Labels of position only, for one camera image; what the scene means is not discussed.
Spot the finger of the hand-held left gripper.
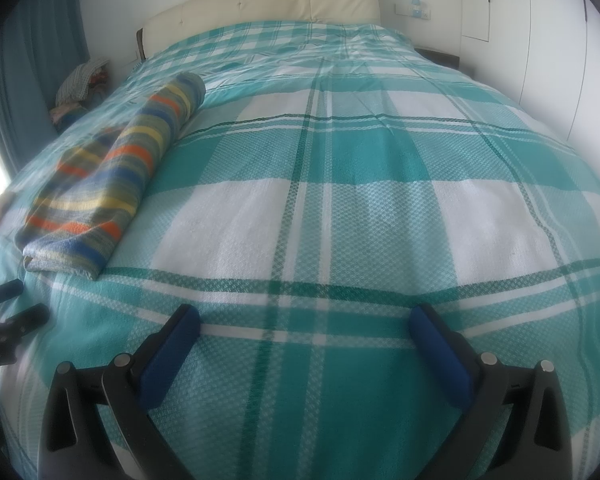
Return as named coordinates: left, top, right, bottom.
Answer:
left=0, top=304, right=50, bottom=367
left=0, top=279, right=25, bottom=312

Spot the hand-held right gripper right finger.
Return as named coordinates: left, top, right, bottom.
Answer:
left=410, top=302, right=573, bottom=480

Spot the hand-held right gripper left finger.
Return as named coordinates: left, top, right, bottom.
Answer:
left=37, top=304, right=202, bottom=480

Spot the multicolour striped blanket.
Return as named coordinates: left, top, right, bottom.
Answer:
left=16, top=72, right=207, bottom=281

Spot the pile of clothes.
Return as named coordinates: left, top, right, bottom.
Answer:
left=50, top=57, right=113, bottom=128

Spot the teal white plaid blanket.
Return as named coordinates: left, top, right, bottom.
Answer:
left=0, top=19, right=600, bottom=480

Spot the teal curtain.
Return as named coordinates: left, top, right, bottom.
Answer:
left=0, top=0, right=91, bottom=171

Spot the dark bedside table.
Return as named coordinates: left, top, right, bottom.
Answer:
left=414, top=46, right=476, bottom=79

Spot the cream padded headboard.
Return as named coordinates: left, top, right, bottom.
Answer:
left=136, top=0, right=381, bottom=61

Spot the white wardrobe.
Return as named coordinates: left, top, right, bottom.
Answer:
left=457, top=0, right=595, bottom=153

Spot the white wall socket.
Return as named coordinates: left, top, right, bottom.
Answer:
left=395, top=0, right=432, bottom=21

